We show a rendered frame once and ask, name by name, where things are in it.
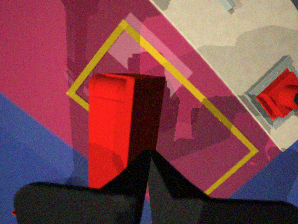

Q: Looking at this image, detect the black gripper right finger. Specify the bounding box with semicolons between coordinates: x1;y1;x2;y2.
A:
148;150;298;224

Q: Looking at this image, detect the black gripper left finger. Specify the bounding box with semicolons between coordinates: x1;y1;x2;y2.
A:
13;149;151;224

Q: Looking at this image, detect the cream flat base plate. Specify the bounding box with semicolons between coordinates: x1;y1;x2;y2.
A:
150;0;298;152

